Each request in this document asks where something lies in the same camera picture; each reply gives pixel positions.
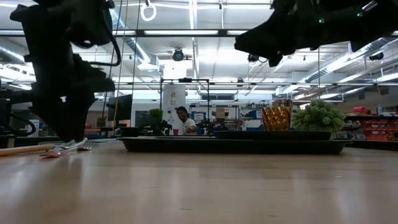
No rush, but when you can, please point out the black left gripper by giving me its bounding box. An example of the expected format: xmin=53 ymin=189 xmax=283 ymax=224
xmin=23 ymin=53 xmax=116 ymax=142

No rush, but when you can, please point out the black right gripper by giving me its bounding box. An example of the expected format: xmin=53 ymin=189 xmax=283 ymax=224
xmin=234 ymin=0 xmax=354 ymax=68

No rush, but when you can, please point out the amber glass cup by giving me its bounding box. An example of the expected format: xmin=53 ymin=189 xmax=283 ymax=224
xmin=261 ymin=106 xmax=292 ymax=132

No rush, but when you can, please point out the black rectangular tray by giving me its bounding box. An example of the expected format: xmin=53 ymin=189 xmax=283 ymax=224
xmin=117 ymin=136 xmax=354 ymax=156

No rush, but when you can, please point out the white bin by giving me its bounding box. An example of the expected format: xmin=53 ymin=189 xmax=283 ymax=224
xmin=25 ymin=119 xmax=41 ymax=138

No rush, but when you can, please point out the black monitor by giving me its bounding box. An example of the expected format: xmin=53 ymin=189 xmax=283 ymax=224
xmin=106 ymin=93 xmax=134 ymax=123

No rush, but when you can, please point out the green artificial plant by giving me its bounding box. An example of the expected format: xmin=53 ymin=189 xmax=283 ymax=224
xmin=291 ymin=99 xmax=346 ymax=134

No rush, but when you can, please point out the small green potted plant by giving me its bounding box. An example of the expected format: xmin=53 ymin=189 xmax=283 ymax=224
xmin=148 ymin=108 xmax=164 ymax=126

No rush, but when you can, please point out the white cylinder column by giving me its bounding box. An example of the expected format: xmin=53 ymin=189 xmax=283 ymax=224
xmin=162 ymin=84 xmax=187 ymax=136

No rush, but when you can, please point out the person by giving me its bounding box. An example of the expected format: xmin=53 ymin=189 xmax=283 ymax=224
xmin=175 ymin=106 xmax=198 ymax=136

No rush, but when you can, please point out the red storage bins shelf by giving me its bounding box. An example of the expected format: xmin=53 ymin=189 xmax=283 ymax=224
xmin=359 ymin=119 xmax=398 ymax=141

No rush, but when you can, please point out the fork with orange handle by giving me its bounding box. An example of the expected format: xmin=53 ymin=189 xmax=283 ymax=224
xmin=39 ymin=139 xmax=95 ymax=159

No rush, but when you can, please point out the black overhead camera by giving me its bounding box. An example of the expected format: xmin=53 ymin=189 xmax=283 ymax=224
xmin=172 ymin=47 xmax=185 ymax=62

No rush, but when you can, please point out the white hanging ring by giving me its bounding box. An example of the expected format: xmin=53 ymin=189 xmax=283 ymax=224
xmin=140 ymin=2 xmax=157 ymax=22

